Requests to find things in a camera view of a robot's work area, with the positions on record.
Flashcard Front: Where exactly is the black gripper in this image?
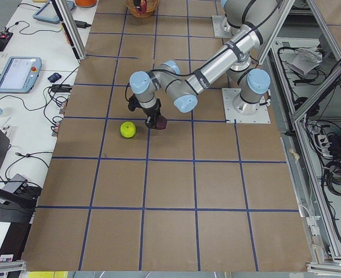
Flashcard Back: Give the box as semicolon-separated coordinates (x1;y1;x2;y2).
143;98;161;128

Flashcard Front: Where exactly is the dark red apple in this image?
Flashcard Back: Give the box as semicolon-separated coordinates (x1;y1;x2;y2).
155;115;168;130

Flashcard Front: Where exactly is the green apple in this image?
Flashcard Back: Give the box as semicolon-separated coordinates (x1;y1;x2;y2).
120;121;136;138

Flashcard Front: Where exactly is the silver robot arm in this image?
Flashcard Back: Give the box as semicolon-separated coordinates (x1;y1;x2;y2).
128;1;280;130

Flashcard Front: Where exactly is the woven wicker basket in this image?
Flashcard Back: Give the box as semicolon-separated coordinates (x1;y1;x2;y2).
126;0;159;19

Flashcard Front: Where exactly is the dark blue small pouch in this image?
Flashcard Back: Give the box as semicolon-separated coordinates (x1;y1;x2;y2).
48;72;61;83

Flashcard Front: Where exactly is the black power brick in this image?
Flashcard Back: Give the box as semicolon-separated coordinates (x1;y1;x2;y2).
74;20;92;29

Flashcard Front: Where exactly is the orange round object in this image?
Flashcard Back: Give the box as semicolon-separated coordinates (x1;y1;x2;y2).
75;0;97;8

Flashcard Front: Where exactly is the near teach pendant tablet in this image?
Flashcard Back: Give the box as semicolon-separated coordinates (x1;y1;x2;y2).
0;56;42;94

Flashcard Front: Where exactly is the teach pendant tablet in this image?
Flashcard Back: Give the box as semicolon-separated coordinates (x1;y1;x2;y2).
0;56;42;94
32;1;62;24

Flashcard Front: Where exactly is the far teach pendant tablet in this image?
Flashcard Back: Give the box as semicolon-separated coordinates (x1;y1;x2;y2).
32;1;62;24

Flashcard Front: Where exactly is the grey usb hub box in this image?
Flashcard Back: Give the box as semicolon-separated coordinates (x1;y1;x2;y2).
2;174;27;193

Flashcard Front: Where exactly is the black monitor stand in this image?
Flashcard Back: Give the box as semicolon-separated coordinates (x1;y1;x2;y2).
0;130;42;224

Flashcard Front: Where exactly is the black emergency stop box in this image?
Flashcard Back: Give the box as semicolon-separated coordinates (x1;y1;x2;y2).
0;29;13;52

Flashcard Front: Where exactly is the white power strip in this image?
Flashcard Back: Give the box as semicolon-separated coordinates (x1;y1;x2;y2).
314;134;333;159

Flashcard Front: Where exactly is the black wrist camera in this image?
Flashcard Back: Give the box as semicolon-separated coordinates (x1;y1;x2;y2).
128;95;141;112

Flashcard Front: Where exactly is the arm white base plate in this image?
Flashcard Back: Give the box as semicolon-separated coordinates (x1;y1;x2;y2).
222;88;271;125
212;16;232;39

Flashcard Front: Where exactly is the aluminium frame column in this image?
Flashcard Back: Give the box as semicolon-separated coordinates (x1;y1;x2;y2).
51;0;86;61

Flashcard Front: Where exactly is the coiled black cable bundle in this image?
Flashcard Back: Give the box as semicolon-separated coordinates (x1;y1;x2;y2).
322;160;341;197

